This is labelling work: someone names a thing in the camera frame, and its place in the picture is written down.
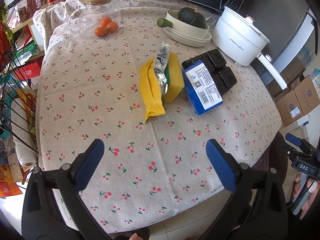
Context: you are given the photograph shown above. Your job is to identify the blue and white box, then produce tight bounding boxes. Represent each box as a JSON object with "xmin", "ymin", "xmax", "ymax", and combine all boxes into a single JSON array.
[{"xmin": 182, "ymin": 60, "xmax": 223, "ymax": 116}]

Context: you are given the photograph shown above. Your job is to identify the yellow snack wrapper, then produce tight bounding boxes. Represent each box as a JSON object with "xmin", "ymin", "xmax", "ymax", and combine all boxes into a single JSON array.
[{"xmin": 139, "ymin": 41, "xmax": 170, "ymax": 121}]

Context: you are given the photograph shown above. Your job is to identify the brown trash bin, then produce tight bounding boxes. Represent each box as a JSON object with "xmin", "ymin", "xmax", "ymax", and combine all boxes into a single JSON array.
[{"xmin": 252, "ymin": 132, "xmax": 288, "ymax": 185}]

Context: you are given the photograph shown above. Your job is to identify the person's right hand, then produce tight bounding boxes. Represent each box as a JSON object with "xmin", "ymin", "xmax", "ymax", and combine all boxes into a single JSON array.
[{"xmin": 292, "ymin": 172, "xmax": 320, "ymax": 221}]

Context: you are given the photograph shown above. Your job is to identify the upper cardboard box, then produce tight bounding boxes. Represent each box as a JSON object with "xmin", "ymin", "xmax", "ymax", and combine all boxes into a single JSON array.
[{"xmin": 293, "ymin": 75, "xmax": 319, "ymax": 115}]

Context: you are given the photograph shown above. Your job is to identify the cherry print tablecloth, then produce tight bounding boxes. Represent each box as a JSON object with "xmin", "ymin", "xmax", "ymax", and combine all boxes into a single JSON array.
[{"xmin": 33, "ymin": 0, "xmax": 281, "ymax": 233}]

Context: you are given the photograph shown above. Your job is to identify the paper towel roll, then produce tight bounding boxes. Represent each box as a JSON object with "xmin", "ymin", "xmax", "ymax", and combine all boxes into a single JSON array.
[{"xmin": 10, "ymin": 98, "xmax": 37, "ymax": 167}]

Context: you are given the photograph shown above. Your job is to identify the light blue carton box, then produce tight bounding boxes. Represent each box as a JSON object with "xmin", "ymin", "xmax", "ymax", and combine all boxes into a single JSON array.
[{"xmin": 310, "ymin": 68, "xmax": 320, "ymax": 94}]

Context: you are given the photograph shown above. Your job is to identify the black plastic tray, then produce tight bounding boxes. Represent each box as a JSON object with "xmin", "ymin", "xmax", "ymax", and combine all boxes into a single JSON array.
[{"xmin": 182, "ymin": 49, "xmax": 237, "ymax": 96}]

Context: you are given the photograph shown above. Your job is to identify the yellow green sponge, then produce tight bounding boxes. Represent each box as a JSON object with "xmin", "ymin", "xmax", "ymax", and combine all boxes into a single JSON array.
[{"xmin": 164, "ymin": 52, "xmax": 184, "ymax": 103}]

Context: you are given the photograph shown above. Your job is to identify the orange tangerine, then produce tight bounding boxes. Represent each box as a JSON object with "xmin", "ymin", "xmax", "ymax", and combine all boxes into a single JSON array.
[
  {"xmin": 107, "ymin": 22, "xmax": 119, "ymax": 34},
  {"xmin": 94, "ymin": 27, "xmax": 109, "ymax": 37},
  {"xmin": 99, "ymin": 17, "xmax": 112, "ymax": 28}
]

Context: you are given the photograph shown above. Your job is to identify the white electric cooking pot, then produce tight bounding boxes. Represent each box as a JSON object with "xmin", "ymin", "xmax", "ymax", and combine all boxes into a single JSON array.
[{"xmin": 212, "ymin": 7, "xmax": 287, "ymax": 90}]

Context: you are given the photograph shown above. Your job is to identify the white plate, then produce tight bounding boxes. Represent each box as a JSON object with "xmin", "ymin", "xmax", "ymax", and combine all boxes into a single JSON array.
[{"xmin": 163, "ymin": 27, "xmax": 212, "ymax": 48}]

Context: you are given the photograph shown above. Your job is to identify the glass jar with wooden lid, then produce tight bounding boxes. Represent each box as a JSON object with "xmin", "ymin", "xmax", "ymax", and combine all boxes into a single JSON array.
[{"xmin": 68, "ymin": 0, "xmax": 120, "ymax": 38}]

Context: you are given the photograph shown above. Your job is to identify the grey refrigerator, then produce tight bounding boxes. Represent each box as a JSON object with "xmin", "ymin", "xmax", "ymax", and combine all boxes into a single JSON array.
[{"xmin": 238, "ymin": 0, "xmax": 319, "ymax": 75}]

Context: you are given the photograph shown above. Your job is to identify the dark green pumpkin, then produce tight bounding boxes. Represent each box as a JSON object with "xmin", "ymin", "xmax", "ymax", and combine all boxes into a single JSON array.
[{"xmin": 178, "ymin": 7, "xmax": 206, "ymax": 29}]

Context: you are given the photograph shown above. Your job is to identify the spice jar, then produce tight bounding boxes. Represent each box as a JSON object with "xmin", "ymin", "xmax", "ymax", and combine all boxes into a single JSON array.
[{"xmin": 25, "ymin": 0, "xmax": 37, "ymax": 18}]

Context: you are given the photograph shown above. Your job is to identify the black wire rack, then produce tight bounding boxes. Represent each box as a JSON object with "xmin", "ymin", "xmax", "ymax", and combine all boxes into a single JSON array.
[{"xmin": 1, "ymin": 49, "xmax": 38, "ymax": 154}]

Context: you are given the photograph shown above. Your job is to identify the white bowl with green handle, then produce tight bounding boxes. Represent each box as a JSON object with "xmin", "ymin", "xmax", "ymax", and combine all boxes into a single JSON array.
[{"xmin": 157, "ymin": 10, "xmax": 209, "ymax": 38}]

